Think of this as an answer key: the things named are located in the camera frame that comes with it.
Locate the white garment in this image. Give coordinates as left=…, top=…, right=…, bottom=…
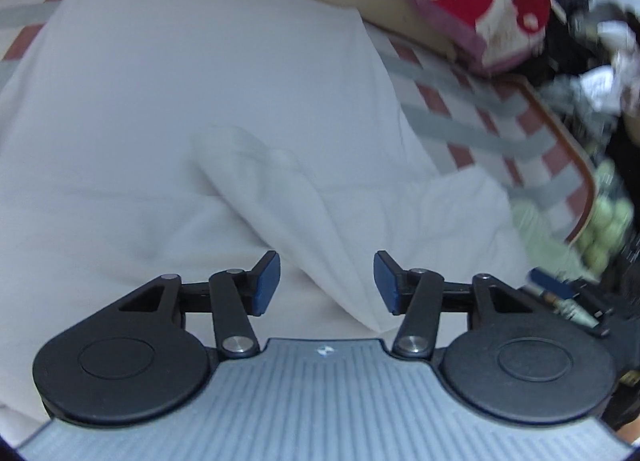
left=1, top=0, right=527, bottom=441

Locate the light green bedsheet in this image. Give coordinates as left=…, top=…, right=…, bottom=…
left=511, top=158, right=636, bottom=280

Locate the checkered pink grey blanket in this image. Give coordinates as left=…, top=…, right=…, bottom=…
left=0, top=0, right=599, bottom=247

